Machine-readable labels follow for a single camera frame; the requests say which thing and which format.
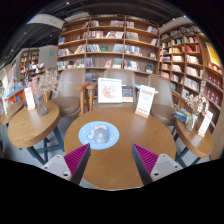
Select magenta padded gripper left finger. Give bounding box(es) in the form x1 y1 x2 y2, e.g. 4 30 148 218
42 144 91 185

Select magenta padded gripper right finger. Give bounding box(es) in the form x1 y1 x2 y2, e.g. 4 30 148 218
132 144 182 185

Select grey computer mouse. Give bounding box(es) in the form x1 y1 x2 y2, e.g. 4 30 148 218
93 126 109 144

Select round blue mouse pad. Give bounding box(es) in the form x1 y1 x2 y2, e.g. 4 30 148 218
78 121 120 150

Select round wooden right table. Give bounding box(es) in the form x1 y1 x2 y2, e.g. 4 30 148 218
174 120 214 168

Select right brown leather armchair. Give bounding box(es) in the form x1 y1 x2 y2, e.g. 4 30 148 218
148 74 175 126

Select brown leather armchair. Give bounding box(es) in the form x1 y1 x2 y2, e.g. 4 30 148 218
87 68 137 111
51 68 90 117
148 74 175 126

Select round wooden left table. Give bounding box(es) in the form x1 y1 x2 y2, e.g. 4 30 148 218
7 101 65 166

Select stack of books right table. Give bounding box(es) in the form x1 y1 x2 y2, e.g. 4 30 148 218
172 108 190 123

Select white red menu stand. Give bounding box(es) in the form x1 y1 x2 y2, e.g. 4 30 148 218
135 85 155 118

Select white sign card right table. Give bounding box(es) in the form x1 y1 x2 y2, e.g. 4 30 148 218
198 111 213 137

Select white sign card table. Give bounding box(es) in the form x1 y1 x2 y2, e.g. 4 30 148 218
24 88 35 110
198 111 213 137

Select left brown leather armchair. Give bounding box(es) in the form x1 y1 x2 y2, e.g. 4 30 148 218
51 68 90 117

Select glass vase dried flowers right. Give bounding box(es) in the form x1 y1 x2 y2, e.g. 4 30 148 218
185 80 209 131

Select glass vase dried flowers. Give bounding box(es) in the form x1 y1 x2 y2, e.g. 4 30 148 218
185 80 209 131
27 71 59 116

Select book on middle chair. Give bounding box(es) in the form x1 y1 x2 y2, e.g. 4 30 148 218
122 86 134 102

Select white framed picture sign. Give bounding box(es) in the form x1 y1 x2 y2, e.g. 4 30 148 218
98 78 122 103

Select white sign card left table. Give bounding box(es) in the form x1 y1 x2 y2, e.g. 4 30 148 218
24 88 35 110

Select glass vase dried flowers left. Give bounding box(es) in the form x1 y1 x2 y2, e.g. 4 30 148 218
27 71 59 116

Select orange blue display counter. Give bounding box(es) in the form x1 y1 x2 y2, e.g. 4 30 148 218
0 87 26 107

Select middle brown leather armchair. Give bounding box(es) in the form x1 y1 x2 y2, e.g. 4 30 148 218
87 68 137 111

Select wooden right bookshelf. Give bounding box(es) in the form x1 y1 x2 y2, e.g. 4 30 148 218
158 23 224 148

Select distant wooden bookshelf left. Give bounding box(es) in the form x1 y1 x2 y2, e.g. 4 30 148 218
19 49 44 82

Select large wooden centre bookshelf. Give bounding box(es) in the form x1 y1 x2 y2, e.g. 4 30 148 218
57 14 160 81

